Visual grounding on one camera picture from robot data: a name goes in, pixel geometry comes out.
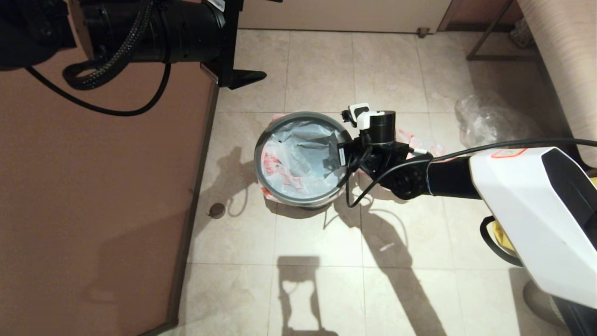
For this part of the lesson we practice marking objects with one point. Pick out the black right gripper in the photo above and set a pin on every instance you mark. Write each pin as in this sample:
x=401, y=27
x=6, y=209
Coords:
x=360, y=158

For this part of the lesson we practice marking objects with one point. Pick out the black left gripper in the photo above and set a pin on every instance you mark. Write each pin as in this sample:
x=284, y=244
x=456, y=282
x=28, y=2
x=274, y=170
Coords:
x=229, y=44

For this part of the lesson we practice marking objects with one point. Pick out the used white bag red trim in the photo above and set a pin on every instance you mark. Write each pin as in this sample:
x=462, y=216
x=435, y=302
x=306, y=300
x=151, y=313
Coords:
x=419, y=142

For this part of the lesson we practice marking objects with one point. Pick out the white plastic bag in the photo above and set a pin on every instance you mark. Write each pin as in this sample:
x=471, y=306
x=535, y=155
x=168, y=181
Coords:
x=294, y=163

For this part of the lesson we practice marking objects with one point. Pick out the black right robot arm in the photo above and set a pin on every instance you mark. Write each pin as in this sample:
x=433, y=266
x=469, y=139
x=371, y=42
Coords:
x=536, y=210

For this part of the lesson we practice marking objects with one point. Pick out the clear plastic bag dark contents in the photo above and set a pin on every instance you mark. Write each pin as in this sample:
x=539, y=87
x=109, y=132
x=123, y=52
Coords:
x=485, y=116

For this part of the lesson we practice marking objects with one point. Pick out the yellow fabric bag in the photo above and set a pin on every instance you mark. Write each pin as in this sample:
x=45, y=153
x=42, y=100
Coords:
x=503, y=238

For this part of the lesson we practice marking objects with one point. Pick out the small silver connector block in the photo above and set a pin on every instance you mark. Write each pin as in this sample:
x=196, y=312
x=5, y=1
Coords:
x=358, y=111

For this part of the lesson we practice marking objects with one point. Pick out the small metal door stop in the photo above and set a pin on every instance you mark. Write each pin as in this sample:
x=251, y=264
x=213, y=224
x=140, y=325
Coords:
x=423, y=31

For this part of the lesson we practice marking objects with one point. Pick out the round metal floor drain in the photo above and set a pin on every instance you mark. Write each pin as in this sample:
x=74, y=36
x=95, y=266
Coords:
x=217, y=211

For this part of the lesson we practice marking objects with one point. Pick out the grey mesh bundle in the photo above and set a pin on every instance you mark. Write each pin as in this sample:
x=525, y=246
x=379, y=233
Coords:
x=522, y=33

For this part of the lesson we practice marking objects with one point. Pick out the beige striped furniture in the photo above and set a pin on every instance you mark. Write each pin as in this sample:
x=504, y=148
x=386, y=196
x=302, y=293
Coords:
x=564, y=56

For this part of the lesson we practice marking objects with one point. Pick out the grey ribbed round pouf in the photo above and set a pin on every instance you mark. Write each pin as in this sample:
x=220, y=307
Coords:
x=541, y=303

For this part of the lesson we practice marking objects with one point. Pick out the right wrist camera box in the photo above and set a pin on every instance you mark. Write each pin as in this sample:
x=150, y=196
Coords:
x=342, y=157

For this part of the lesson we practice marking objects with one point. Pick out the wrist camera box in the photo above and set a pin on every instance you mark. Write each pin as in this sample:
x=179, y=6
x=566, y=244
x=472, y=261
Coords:
x=342, y=157
x=217, y=4

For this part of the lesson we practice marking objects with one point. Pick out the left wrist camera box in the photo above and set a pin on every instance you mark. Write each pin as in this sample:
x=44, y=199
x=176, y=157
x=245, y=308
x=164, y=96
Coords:
x=217, y=4

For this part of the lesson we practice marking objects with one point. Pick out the dark metal frame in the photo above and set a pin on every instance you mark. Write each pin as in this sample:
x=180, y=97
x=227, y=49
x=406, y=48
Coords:
x=499, y=57

